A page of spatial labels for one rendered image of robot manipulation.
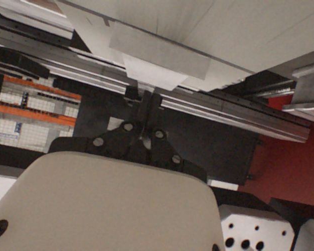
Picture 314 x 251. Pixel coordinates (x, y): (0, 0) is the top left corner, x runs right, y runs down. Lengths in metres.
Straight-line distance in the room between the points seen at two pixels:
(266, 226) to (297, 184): 0.69
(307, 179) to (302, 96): 0.63
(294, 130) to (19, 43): 1.07
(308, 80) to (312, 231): 0.29
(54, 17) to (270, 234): 0.46
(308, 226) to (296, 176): 0.59
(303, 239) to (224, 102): 0.39
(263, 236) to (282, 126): 0.52
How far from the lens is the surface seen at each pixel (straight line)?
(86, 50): 0.22
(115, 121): 0.21
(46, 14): 0.26
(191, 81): 0.19
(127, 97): 0.39
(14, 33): 0.63
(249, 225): 0.29
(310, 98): 0.40
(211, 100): 0.52
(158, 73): 0.18
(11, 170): 0.24
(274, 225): 0.33
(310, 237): 0.41
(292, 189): 1.00
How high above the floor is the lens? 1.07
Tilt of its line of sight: 1 degrees up
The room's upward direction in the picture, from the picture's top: 165 degrees counter-clockwise
